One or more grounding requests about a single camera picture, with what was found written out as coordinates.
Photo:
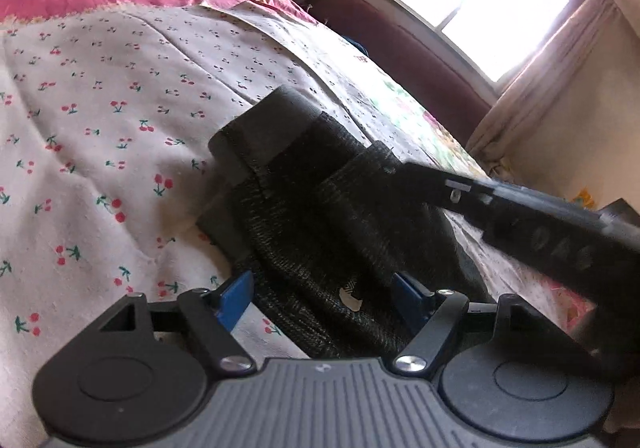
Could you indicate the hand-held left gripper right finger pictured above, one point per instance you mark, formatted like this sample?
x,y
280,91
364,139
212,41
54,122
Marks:
x,y
407,298

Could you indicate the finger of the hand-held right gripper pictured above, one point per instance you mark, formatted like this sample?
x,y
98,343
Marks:
x,y
440,188

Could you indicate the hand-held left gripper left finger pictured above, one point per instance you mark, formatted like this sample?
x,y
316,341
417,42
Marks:
x,y
235,295

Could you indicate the dark grey plaid pants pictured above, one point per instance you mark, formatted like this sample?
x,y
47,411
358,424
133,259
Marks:
x,y
325,208

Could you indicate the yellow object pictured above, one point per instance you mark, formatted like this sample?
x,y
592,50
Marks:
x,y
582,198

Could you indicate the beige curtain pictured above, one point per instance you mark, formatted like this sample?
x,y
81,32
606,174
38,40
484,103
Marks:
x,y
540,98

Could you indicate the dark red bed headboard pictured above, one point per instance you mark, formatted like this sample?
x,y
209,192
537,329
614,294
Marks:
x,y
400,43

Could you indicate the dark blue cloth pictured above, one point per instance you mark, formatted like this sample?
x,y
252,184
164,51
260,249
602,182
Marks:
x,y
356,46

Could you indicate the window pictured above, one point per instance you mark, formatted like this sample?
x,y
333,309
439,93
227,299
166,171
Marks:
x,y
475,3

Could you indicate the cherry print bedsheet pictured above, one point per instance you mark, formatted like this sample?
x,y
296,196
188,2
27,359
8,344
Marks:
x,y
100,128

